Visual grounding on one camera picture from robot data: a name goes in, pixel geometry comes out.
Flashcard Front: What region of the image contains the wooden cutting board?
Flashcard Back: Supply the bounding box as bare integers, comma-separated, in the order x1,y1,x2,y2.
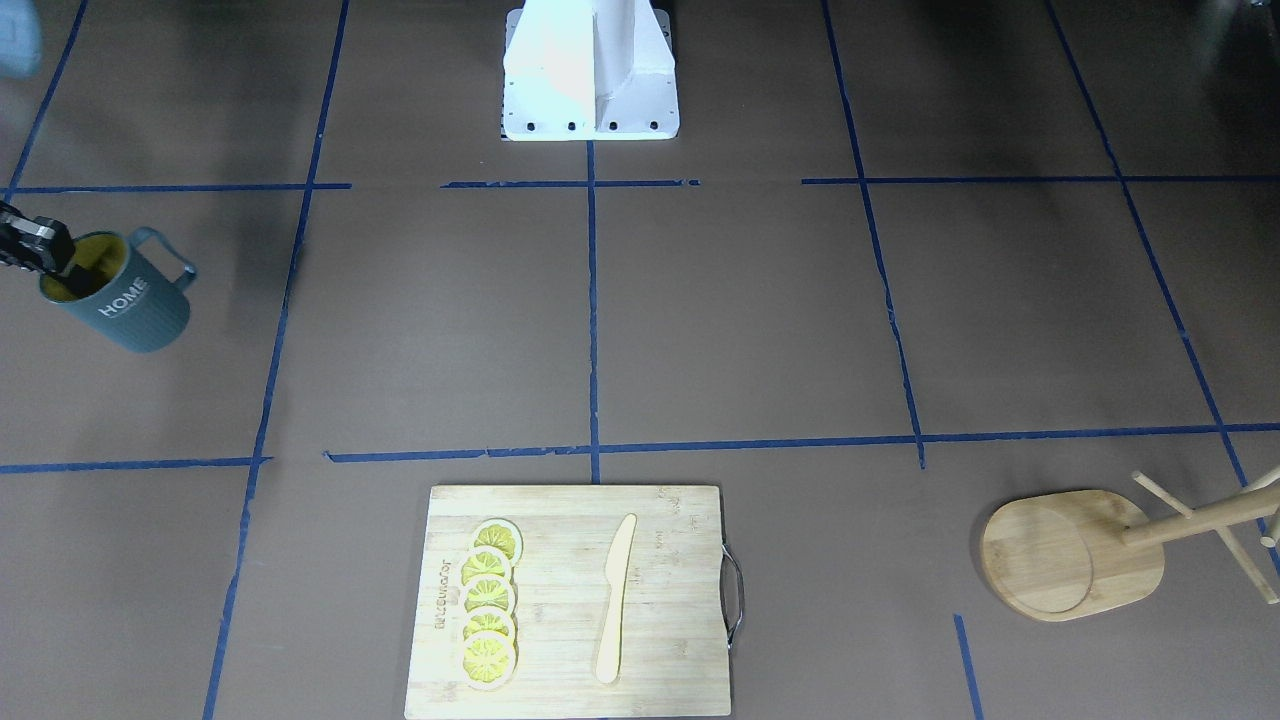
404,484,733,719

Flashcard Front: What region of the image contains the white pole with base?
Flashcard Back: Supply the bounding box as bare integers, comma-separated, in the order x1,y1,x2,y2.
500,1,681,142

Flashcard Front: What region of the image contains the dark green HOME mug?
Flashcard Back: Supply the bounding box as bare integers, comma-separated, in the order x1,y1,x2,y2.
38,227,198,354

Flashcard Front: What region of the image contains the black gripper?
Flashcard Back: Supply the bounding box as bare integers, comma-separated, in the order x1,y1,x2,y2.
1,202,93,299

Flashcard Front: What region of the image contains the wooden cup storage rack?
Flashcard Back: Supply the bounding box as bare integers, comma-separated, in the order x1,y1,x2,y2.
979,469,1279,623

